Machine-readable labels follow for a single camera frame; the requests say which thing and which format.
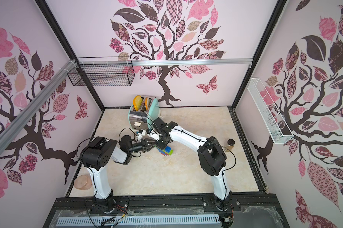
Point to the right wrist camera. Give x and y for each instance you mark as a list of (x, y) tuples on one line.
[(152, 131)]

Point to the brown toast slice right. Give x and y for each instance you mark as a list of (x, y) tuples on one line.
[(147, 104)]

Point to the mint green toaster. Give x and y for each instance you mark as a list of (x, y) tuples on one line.
[(141, 120)]

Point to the small blue lego brick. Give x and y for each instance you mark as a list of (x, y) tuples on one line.
[(167, 149)]

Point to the pink translucent bowl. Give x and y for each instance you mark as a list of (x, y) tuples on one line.
[(83, 182)]

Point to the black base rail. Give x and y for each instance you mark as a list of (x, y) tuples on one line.
[(247, 209)]

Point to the aluminium rail left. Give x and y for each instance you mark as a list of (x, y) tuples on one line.
[(23, 117)]

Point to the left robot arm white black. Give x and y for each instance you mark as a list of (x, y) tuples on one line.
[(95, 157)]

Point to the yellow toast slice left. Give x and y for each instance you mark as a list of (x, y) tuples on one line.
[(137, 103)]

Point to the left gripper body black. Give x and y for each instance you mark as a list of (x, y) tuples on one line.
[(138, 147)]

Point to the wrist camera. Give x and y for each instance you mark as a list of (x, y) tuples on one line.
[(152, 131), (141, 134)]

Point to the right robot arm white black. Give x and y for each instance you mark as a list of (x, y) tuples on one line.
[(210, 153)]

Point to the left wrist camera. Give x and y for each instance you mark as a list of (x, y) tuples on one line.
[(141, 134)]

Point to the white wire basket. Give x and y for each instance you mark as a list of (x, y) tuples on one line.
[(265, 99)]

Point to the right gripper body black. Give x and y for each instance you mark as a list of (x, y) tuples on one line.
[(162, 142)]

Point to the brown cylindrical cup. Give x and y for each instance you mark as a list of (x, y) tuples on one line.
[(230, 144)]

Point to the white cable duct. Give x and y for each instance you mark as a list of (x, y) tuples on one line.
[(107, 221)]

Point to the black wire basket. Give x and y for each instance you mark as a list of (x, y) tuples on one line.
[(117, 72)]

